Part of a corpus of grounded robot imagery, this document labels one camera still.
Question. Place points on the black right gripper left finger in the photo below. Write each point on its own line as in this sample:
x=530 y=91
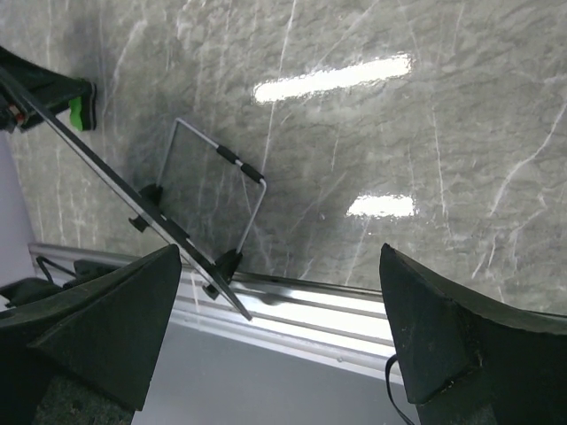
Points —
x=85 y=352

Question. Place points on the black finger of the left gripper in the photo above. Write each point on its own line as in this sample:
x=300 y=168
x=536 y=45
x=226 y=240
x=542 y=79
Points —
x=53 y=90

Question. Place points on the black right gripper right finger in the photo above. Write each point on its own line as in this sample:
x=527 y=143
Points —
x=468 y=359

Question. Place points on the silver wire easel stand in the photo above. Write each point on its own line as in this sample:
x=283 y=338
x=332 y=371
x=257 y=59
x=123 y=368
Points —
x=210 y=194

